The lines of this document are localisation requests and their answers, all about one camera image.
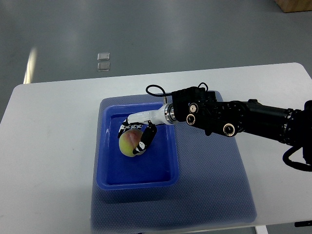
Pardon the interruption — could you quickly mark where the blue grey mesh mat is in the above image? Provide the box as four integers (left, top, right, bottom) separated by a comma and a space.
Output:
91, 95, 257, 234

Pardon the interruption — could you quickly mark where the metal floor plate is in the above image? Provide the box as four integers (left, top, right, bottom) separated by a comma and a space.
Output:
97, 61, 110, 72
97, 52, 110, 61

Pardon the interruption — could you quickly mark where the upper metal floor plate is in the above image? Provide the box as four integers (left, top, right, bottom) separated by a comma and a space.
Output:
97, 52, 110, 61

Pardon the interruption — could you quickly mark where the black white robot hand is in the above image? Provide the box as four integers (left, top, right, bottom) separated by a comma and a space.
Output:
117, 104, 174, 155

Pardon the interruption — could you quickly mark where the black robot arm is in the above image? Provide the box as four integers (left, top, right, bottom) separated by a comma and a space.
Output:
156, 82, 312, 172

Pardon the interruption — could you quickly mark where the lower metal floor plate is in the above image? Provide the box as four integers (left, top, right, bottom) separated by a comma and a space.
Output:
97, 61, 110, 72

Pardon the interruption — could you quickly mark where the wooden box corner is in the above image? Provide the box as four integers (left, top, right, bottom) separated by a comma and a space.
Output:
278, 0, 312, 13

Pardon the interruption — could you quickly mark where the blue plastic tray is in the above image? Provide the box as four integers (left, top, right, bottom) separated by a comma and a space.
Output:
96, 100, 179, 191

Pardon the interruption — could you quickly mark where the green red peach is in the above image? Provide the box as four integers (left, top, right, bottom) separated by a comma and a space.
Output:
119, 129, 145, 157

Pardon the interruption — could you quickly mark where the black cable loop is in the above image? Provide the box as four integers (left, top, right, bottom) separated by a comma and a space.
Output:
145, 84, 173, 104

